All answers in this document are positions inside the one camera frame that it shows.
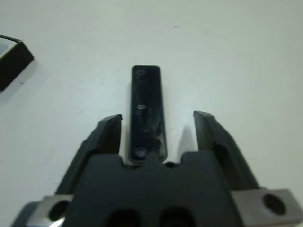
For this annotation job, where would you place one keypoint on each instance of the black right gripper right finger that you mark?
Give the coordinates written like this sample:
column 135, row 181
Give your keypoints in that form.
column 220, row 142

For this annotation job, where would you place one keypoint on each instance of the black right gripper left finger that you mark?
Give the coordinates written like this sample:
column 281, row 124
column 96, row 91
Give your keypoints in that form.
column 94, row 142

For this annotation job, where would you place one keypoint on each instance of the black box base white insert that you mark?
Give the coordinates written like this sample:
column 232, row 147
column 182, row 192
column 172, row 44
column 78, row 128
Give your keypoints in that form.
column 16, row 66

